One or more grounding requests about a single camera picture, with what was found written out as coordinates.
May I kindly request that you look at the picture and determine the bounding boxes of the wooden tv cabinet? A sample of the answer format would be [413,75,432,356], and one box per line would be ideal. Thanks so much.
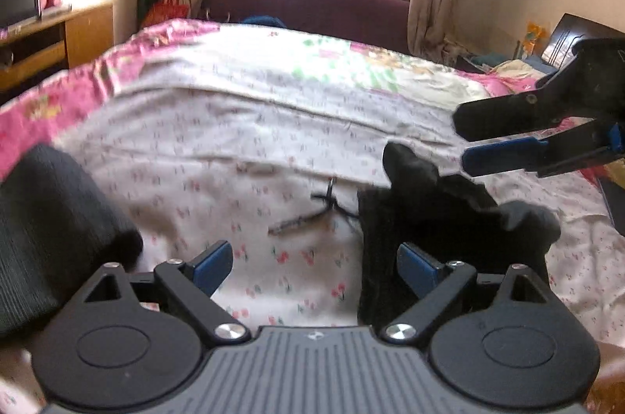
[1,4,113,100]

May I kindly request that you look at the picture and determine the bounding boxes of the cherry print bed sheet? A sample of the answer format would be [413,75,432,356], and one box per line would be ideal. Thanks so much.
[0,18,625,414]

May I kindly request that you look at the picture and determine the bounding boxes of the black pants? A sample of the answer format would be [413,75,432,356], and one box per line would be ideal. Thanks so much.
[267,140,563,337]

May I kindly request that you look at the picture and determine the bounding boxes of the red shopping bag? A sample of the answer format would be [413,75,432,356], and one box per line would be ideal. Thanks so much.
[138,0,189,28]

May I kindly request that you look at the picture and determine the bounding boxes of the dark grey folded garment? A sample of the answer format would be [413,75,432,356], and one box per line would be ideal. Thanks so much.
[1,144,143,340]

